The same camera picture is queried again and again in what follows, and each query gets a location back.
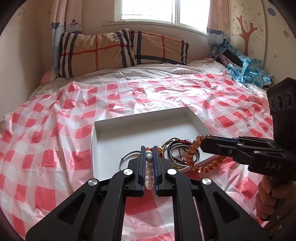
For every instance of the red white checkered plastic sheet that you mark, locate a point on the red white checkered plastic sheet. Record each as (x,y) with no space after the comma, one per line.
(46,142)

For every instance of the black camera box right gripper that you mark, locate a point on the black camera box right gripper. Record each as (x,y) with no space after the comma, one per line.
(281,99)

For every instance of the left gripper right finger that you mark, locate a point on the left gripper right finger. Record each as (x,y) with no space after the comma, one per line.
(201,209)

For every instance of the headboard with tree decoration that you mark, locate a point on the headboard with tree decoration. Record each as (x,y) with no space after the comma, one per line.
(258,30)

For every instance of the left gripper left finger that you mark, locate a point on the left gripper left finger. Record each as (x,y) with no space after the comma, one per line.
(96,210)

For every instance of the tan plaid pillow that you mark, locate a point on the tan plaid pillow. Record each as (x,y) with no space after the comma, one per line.
(79,54)

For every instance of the window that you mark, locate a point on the window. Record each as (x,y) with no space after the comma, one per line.
(189,14)

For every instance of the person right hand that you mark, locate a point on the person right hand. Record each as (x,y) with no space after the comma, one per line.
(276,204)

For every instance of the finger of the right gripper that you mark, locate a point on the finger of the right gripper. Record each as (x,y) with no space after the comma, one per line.
(224,139)
(228,149)

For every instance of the right pink blue curtain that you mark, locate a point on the right pink blue curtain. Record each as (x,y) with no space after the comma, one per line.
(218,27)

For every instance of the blue white plastic bag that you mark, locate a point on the blue white plastic bag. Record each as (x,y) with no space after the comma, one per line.
(251,70)

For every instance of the white shallow cardboard box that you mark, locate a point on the white shallow cardboard box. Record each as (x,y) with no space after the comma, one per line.
(114,138)

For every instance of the thin silver bangle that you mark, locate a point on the thin silver bangle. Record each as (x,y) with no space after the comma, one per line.
(126,156)

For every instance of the striped white bed sheet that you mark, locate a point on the striped white bed sheet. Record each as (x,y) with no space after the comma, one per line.
(143,71)

